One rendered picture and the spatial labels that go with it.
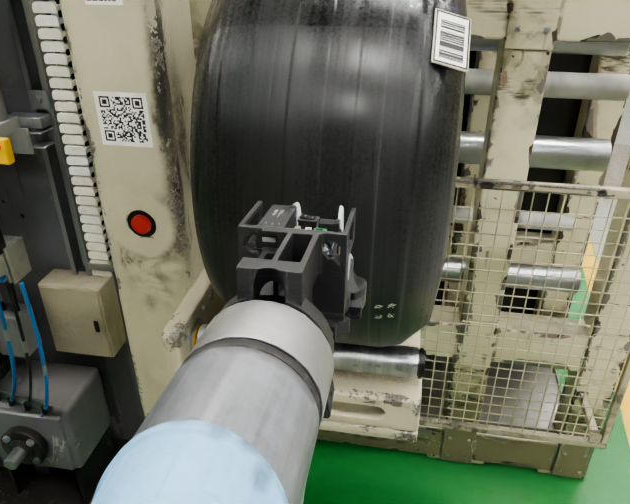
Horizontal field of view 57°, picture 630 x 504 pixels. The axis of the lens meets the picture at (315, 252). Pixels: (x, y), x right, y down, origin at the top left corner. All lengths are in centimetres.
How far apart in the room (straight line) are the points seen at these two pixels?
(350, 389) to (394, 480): 103
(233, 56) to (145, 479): 48
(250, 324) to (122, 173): 62
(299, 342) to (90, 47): 62
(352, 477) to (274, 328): 160
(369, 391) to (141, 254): 40
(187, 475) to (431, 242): 46
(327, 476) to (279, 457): 164
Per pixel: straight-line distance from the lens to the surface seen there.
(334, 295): 38
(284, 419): 25
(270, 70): 60
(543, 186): 124
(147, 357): 106
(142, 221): 90
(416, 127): 58
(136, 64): 82
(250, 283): 32
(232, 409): 24
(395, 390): 87
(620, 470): 210
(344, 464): 190
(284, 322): 29
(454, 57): 61
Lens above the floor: 146
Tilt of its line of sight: 30 degrees down
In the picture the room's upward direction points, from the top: straight up
